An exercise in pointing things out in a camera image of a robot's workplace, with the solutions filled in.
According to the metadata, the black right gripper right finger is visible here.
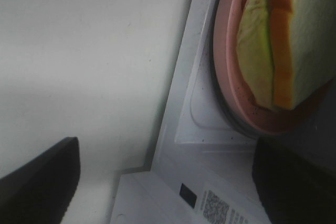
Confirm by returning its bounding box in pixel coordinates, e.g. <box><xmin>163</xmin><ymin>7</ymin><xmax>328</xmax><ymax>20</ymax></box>
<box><xmin>252</xmin><ymin>138</ymin><xmax>335</xmax><ymax>223</ymax></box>

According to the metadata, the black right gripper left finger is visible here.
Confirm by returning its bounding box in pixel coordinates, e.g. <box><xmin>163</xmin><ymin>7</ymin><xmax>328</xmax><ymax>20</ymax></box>
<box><xmin>1</xmin><ymin>137</ymin><xmax>80</xmax><ymax>223</ymax></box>

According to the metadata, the pink round plate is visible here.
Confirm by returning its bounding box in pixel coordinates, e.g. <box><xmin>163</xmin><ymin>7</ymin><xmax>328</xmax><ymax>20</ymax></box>
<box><xmin>212</xmin><ymin>0</ymin><xmax>332</xmax><ymax>135</ymax></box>

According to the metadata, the white bread sandwich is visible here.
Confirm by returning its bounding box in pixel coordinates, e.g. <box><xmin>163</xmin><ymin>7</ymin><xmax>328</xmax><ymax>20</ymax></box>
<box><xmin>236</xmin><ymin>0</ymin><xmax>335</xmax><ymax>111</ymax></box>

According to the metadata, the white warning label sticker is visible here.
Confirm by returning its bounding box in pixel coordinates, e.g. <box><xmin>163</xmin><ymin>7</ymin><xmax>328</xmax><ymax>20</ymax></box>
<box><xmin>197</xmin><ymin>183</ymin><xmax>270</xmax><ymax>223</ymax></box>

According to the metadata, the white microwave oven body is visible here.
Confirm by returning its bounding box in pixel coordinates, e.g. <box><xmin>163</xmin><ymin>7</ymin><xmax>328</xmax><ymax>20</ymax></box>
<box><xmin>111</xmin><ymin>0</ymin><xmax>268</xmax><ymax>223</ymax></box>

